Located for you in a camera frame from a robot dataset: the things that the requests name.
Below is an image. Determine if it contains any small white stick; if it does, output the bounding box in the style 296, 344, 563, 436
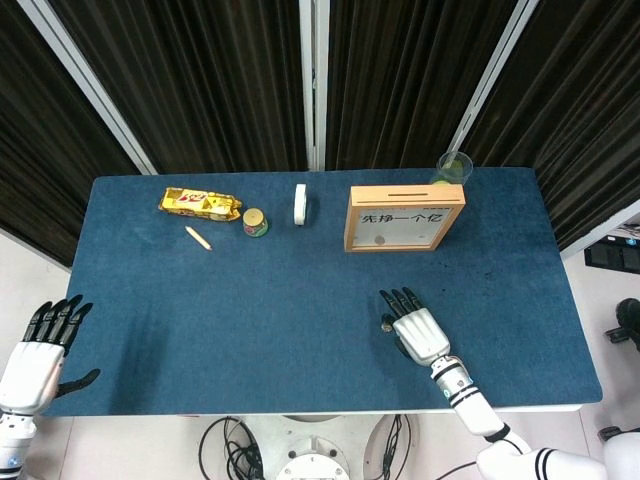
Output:
184, 225, 214, 252

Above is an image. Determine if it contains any blue fabric table cloth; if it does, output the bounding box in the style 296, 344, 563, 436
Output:
42, 167, 604, 418

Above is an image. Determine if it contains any black ribbed partition panel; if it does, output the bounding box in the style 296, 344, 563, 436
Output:
299, 0, 539, 171
447, 0, 640, 261
0, 0, 157, 274
17, 0, 321, 175

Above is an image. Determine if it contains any black cable bundle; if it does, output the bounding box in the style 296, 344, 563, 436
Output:
368, 413, 414, 472
198, 415, 265, 480

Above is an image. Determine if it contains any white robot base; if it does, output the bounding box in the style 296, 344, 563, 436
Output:
243, 413, 401, 480

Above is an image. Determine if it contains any black office chair base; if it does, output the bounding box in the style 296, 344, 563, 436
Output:
602, 297, 640, 357

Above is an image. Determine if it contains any clear plastic cup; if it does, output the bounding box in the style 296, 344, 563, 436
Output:
430, 150, 474, 188

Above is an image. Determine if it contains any wooden frame money box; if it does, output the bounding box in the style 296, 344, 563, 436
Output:
343, 183, 467, 254

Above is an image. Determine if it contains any white tape roll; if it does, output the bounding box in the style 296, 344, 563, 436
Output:
293, 183, 309, 227

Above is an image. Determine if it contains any yellow snack packet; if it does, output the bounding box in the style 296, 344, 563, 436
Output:
159, 186, 244, 224

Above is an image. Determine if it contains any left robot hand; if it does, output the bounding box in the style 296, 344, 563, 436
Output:
0, 294, 102, 416

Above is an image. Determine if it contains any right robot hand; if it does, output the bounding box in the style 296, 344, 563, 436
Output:
378, 287, 452, 365

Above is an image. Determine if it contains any green jar with gold lid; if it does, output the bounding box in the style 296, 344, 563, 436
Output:
242, 207, 270, 239

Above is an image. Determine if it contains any black equipment box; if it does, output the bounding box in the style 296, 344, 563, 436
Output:
583, 233, 640, 275

